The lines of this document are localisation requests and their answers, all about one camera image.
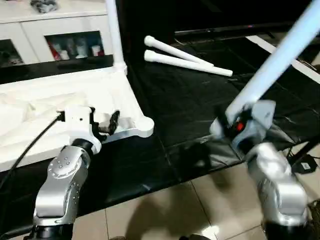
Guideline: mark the white plastic table top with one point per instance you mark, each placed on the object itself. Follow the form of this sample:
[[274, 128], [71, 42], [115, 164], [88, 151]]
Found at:
[[40, 105]]

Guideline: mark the white plastic table leg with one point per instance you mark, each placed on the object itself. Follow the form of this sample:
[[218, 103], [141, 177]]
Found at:
[[280, 60], [115, 35], [190, 64], [175, 50]]

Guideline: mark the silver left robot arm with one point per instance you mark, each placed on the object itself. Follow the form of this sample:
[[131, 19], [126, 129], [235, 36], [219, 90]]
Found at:
[[62, 185]]

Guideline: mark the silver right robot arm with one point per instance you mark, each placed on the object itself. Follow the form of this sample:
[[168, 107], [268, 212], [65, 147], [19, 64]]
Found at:
[[275, 180]]

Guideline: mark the black work mat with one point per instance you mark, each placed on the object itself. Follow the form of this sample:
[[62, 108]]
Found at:
[[190, 115]]

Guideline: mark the white cup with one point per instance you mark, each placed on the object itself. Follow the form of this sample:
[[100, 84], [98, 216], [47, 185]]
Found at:
[[95, 50]]

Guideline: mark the black stand foot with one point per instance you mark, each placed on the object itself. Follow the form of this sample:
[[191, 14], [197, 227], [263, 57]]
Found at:
[[305, 152]]

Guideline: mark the white bottle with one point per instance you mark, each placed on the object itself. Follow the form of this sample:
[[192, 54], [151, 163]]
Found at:
[[72, 48]]

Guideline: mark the red bottle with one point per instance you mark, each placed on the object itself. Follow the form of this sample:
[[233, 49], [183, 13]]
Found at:
[[54, 50]]

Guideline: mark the black power adapter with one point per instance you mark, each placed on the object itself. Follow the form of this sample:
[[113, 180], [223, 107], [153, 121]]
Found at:
[[307, 164]]

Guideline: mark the white glass door cabinet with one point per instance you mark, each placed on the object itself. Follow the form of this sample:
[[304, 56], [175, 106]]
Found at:
[[50, 25]]

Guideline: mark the grey metallic ornament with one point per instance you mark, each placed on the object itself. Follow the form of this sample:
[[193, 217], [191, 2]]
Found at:
[[44, 5]]

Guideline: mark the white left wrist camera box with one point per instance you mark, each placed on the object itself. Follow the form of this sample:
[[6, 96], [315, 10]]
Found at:
[[79, 122]]

